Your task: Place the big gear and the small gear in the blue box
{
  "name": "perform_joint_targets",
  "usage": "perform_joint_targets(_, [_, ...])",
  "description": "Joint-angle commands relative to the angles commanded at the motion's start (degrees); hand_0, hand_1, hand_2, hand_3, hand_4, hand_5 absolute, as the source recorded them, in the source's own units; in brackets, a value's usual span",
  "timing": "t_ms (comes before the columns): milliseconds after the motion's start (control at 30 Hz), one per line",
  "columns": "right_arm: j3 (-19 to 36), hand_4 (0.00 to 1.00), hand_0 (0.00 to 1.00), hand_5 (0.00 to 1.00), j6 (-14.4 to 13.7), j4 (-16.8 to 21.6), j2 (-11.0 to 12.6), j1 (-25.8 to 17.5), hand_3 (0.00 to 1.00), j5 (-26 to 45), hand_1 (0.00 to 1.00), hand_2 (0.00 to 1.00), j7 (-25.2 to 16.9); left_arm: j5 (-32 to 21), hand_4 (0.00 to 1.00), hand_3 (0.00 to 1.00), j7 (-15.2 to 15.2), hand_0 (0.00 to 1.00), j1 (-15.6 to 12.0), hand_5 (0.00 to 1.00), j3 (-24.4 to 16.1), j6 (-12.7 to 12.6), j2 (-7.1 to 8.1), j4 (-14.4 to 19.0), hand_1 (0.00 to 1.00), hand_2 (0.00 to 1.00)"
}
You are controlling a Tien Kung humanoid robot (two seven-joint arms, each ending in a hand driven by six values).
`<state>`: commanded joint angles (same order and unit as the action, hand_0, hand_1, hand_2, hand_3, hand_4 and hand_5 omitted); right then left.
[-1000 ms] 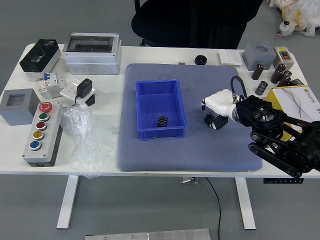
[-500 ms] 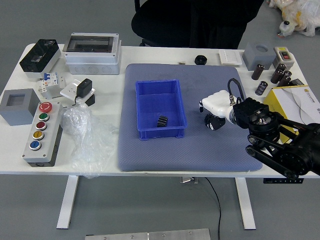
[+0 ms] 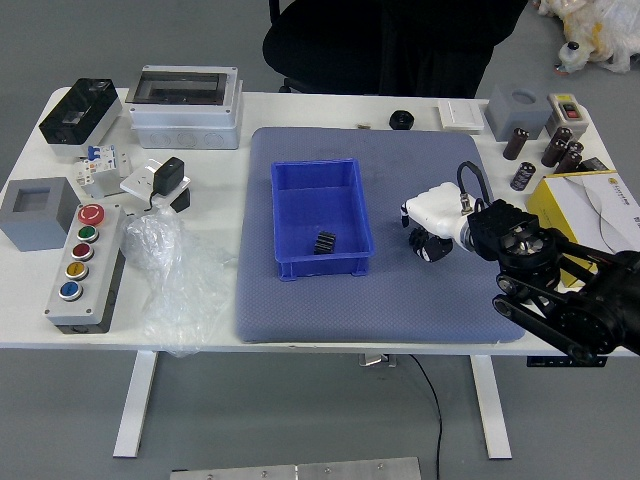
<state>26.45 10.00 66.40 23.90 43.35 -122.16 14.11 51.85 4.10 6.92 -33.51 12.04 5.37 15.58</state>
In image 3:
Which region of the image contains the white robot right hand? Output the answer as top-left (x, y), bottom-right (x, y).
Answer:
top-left (399, 182), bottom-right (474, 264)

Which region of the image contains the blue plastic box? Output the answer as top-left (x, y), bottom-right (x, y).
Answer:
top-left (270, 157), bottom-right (376, 282)

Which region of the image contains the big black gear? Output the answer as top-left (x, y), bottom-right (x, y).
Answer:
top-left (312, 230), bottom-right (337, 256)

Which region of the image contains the grey box round hole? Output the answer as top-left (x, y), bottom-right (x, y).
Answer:
top-left (483, 82), bottom-right (551, 142)

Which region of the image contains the yellow white carton box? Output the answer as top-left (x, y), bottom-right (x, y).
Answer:
top-left (524, 169), bottom-right (640, 290)

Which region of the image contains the grey distribution box clear lid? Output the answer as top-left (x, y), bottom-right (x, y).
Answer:
top-left (125, 65), bottom-right (245, 150)

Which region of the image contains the grey box square recess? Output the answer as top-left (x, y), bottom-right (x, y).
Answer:
top-left (0, 176), bottom-right (76, 252)

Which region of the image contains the black cylindrical capacitor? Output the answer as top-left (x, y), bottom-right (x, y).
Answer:
top-left (510, 160), bottom-right (537, 193)

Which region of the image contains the brown cylindrical capacitor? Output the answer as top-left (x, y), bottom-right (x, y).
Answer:
top-left (502, 127), bottom-right (531, 161)
top-left (554, 141), bottom-right (585, 175)
top-left (541, 139), bottom-right (566, 167)
top-left (547, 127), bottom-right (575, 151)

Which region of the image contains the blue-grey mat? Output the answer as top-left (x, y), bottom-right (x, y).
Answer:
top-left (234, 126), bottom-right (527, 345)

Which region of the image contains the person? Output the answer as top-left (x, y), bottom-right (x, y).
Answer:
top-left (377, 0), bottom-right (531, 99)

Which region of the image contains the small black flat device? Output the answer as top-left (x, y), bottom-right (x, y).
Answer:
top-left (582, 156), bottom-right (617, 175)

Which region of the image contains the black table control panel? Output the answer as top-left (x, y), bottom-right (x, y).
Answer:
top-left (526, 355), bottom-right (609, 369)

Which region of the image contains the white table leg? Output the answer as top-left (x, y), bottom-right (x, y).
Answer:
top-left (469, 356), bottom-right (514, 460)
top-left (112, 351), bottom-right (160, 459)

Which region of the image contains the clear plastic bag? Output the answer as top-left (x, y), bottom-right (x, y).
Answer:
top-left (121, 207), bottom-right (239, 357)

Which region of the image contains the black power adapter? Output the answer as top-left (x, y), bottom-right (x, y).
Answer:
top-left (144, 156), bottom-right (185, 211)

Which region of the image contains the grey metal plate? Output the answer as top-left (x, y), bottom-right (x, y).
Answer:
top-left (169, 456), bottom-right (422, 480)

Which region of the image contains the white socket plate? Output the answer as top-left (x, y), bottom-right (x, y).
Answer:
top-left (119, 158), bottom-right (193, 206)

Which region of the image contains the white blue circuit breaker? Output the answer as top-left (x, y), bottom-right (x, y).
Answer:
top-left (85, 143), bottom-right (133, 181)

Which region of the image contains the white orange circuit breaker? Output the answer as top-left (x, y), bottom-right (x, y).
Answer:
top-left (74, 157), bottom-right (114, 199)

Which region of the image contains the grey push button station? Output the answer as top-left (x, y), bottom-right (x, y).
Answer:
top-left (43, 202), bottom-right (126, 335)

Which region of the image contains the white wall switch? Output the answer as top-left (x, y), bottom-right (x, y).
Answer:
top-left (437, 98), bottom-right (486, 134)

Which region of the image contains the metal bracket under table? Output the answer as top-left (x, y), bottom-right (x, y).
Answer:
top-left (358, 353), bottom-right (399, 369)

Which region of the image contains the grey switch box red button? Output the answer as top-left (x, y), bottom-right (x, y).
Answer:
top-left (544, 92), bottom-right (591, 139)

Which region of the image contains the black floor cable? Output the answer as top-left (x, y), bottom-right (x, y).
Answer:
top-left (409, 354), bottom-right (445, 480)

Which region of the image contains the black and white enclosure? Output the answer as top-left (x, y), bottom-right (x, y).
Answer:
top-left (38, 77), bottom-right (124, 157)

